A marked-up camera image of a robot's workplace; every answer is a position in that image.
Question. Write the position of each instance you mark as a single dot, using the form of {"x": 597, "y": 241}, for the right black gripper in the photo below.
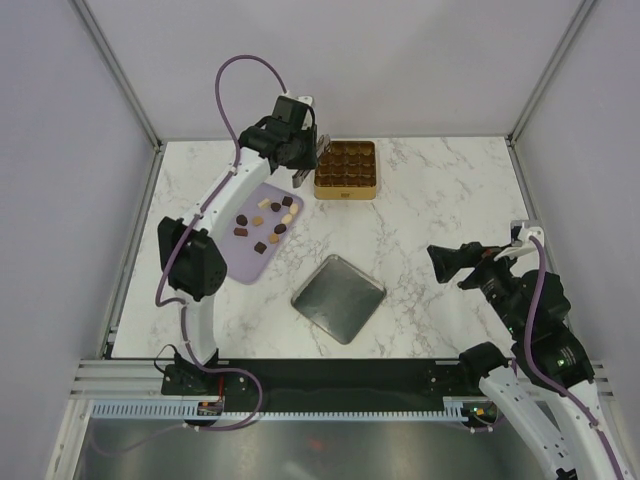
{"x": 447, "y": 260}

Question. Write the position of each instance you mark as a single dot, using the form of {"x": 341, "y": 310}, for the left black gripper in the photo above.
{"x": 309, "y": 133}

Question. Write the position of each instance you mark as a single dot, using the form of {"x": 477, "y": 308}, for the metal tongs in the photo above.
{"x": 310, "y": 160}

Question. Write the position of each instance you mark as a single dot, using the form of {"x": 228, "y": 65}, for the dark square chocolate bottom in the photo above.
{"x": 260, "y": 246}

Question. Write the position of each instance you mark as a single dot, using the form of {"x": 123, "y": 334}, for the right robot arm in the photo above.
{"x": 547, "y": 390}

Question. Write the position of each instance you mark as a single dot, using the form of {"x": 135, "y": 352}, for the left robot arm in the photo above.
{"x": 193, "y": 268}

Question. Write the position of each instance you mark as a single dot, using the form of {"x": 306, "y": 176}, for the gold chocolate tin box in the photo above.
{"x": 347, "y": 170}

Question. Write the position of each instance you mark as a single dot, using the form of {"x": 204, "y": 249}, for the lilac plastic tray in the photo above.
{"x": 245, "y": 265}

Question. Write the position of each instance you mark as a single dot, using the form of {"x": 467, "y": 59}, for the dark metal tin lid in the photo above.
{"x": 339, "y": 298}

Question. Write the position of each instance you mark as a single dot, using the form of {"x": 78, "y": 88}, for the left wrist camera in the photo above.
{"x": 305, "y": 99}

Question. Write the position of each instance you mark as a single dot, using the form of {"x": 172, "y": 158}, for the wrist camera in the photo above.
{"x": 305, "y": 99}
{"x": 522, "y": 234}

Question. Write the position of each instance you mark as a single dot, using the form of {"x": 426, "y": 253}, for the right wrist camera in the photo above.
{"x": 522, "y": 234}

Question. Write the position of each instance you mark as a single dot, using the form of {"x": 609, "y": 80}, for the white cable duct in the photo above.
{"x": 193, "y": 410}

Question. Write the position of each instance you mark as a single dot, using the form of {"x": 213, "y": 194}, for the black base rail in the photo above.
{"x": 323, "y": 384}

